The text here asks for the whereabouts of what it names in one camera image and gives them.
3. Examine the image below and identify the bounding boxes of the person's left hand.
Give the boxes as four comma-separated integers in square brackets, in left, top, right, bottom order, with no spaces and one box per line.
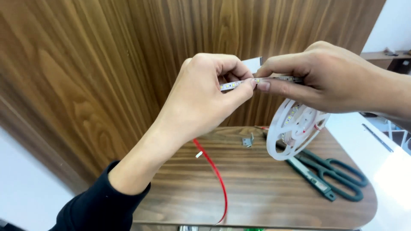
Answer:
[156,53,257,144]

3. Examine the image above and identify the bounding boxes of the red wire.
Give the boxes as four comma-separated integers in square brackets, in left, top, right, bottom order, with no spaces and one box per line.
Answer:
[193,138,228,225]

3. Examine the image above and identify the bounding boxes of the white plastic strip reel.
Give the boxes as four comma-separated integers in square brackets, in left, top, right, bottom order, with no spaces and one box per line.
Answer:
[266,99,331,161]

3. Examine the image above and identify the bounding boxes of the white LED light strip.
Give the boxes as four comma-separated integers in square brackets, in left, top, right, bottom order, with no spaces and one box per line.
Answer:
[220,76,304,92]

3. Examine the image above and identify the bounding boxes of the dark green utility knife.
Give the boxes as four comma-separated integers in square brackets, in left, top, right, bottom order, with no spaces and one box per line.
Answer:
[263,132,337,202]

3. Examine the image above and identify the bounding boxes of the dark green scissors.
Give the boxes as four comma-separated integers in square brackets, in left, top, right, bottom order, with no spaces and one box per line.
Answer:
[297,148,369,203]

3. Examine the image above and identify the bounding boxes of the person's right hand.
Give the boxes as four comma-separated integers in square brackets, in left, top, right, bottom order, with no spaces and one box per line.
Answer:
[256,41,390,114]

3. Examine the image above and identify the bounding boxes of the wooden shelf with items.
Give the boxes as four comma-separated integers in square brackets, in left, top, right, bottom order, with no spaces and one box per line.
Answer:
[360,47,411,75]

